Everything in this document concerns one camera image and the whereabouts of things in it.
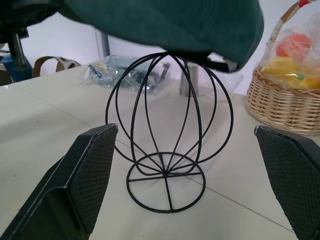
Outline clear plastic bag of fruit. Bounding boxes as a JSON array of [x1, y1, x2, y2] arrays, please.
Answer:
[[259, 9, 320, 94]]

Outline clear plastic bag of parts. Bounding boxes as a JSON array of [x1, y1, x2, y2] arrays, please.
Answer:
[[79, 55, 176, 96]]

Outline wicker basket with handle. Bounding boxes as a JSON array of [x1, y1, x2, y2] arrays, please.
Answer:
[[245, 0, 320, 137]]

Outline black wire hat stand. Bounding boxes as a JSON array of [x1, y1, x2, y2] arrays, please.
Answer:
[[104, 51, 235, 214]]

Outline tan strap loop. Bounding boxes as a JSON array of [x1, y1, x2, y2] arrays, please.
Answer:
[[32, 56, 82, 78]]

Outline silver metal cylinder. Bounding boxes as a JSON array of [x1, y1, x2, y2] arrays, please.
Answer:
[[178, 62, 200, 97]]

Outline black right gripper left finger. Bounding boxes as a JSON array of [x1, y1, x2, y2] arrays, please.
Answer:
[[0, 122, 119, 240]]

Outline dark green cap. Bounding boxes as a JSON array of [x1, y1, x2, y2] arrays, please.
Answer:
[[56, 0, 266, 74]]

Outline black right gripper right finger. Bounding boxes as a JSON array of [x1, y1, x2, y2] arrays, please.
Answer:
[[253, 124, 320, 240]]

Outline blue box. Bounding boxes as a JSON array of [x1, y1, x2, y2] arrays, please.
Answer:
[[2, 56, 33, 83]]

